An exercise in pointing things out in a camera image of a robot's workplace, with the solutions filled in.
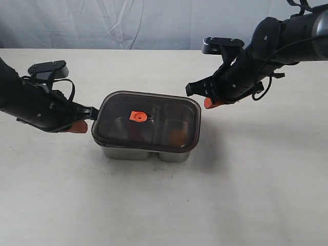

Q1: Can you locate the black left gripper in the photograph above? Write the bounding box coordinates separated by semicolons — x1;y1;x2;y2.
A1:
1;77;99;133

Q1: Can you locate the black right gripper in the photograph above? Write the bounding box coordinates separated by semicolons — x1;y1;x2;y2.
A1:
185;48;283;109

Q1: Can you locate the yellow toy cheese wedge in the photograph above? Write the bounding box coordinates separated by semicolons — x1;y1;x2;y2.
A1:
168;122;188;147

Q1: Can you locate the red toy sausage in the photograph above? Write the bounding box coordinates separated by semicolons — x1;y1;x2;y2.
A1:
128;120;148;141

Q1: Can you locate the dark transparent box lid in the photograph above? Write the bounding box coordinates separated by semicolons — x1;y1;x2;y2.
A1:
91;91;201;153

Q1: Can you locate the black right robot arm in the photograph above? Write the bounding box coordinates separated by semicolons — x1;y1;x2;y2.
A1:
186;1;327;109

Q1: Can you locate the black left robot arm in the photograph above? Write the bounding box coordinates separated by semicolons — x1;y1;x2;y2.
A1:
1;60;98;133

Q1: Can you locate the stainless steel lunch box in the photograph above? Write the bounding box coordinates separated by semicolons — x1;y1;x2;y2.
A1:
101;147;191;163

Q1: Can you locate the blue-grey backdrop cloth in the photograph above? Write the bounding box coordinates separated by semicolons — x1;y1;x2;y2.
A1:
1;1;299;50

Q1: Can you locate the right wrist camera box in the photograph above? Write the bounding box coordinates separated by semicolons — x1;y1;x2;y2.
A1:
201;37;244;55

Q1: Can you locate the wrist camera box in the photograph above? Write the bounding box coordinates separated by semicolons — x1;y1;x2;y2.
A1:
28;60;69;80
201;37;244;55

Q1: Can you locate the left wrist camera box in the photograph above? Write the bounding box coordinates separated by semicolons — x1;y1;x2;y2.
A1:
28;60;69;80

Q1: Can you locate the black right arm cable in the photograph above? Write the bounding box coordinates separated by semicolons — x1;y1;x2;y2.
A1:
251;0;328;102

